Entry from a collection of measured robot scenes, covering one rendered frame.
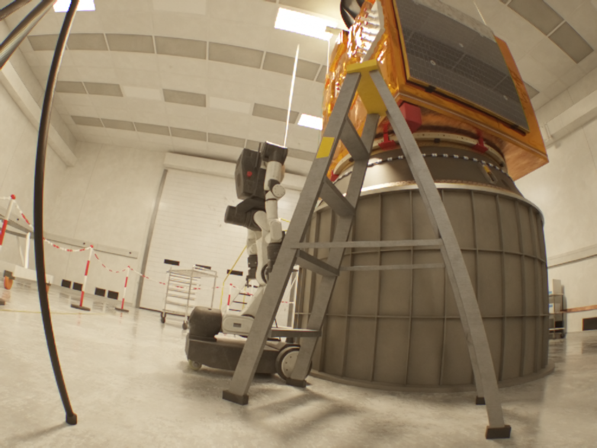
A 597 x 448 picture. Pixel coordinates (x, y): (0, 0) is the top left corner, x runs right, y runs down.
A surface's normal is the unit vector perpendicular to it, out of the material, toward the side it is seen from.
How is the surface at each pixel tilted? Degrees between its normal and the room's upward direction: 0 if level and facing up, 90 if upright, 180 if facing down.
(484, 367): 88
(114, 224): 90
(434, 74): 90
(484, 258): 90
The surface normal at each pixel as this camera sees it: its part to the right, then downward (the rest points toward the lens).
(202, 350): 0.06, -0.29
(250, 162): 0.40, -0.24
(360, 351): -0.63, -0.29
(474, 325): -0.45, -0.35
